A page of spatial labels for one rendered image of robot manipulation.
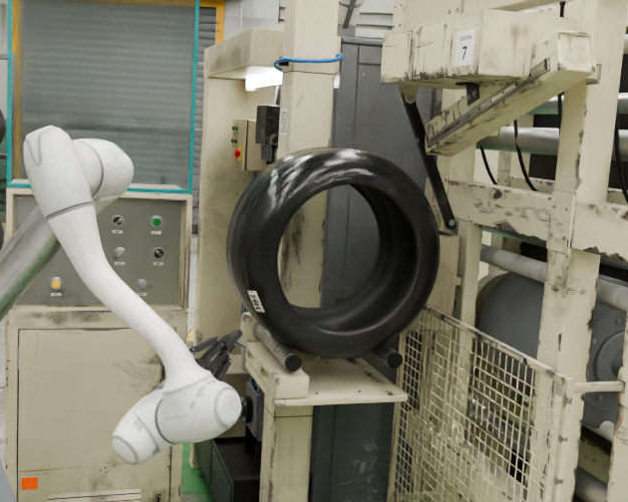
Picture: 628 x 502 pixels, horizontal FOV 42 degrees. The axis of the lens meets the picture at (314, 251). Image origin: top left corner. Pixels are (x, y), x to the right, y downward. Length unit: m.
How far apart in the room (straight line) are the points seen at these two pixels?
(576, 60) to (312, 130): 0.83
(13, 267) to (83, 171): 0.35
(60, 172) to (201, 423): 0.58
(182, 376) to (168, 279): 1.09
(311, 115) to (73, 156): 0.88
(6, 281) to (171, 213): 0.79
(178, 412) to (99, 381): 1.09
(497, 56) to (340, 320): 0.92
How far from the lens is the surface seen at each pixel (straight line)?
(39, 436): 2.76
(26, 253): 1.99
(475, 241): 2.61
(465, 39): 2.01
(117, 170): 1.88
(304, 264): 2.47
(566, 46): 1.95
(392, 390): 2.29
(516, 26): 1.99
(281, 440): 2.60
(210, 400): 1.60
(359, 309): 2.45
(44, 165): 1.75
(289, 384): 2.14
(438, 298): 2.57
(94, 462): 2.80
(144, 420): 1.72
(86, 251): 1.74
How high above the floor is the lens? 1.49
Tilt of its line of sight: 8 degrees down
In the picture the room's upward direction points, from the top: 3 degrees clockwise
